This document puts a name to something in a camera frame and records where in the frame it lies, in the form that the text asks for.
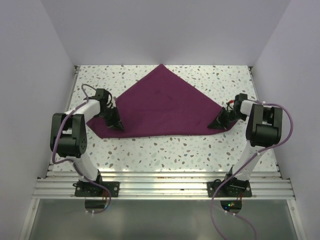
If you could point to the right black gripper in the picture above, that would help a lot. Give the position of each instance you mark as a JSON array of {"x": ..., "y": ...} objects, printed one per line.
[{"x": 219, "y": 122}]

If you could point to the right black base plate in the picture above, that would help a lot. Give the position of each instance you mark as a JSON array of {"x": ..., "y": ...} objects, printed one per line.
[{"x": 232, "y": 189}]

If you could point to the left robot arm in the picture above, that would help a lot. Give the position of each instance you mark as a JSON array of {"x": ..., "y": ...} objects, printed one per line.
[{"x": 68, "y": 136}]

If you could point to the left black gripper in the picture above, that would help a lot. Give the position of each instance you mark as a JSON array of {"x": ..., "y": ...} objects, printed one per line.
[{"x": 116, "y": 122}]

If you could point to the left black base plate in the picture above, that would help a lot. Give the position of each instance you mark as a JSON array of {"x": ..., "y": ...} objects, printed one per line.
[{"x": 86, "y": 189}]

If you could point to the purple surgical cloth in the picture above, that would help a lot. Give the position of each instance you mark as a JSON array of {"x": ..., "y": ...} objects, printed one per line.
[{"x": 161, "y": 104}]

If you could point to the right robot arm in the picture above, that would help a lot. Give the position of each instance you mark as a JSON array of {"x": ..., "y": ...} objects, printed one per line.
[{"x": 264, "y": 130}]

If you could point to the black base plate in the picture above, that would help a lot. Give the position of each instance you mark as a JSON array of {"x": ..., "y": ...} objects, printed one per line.
[
  {"x": 232, "y": 189},
  {"x": 86, "y": 189}
]

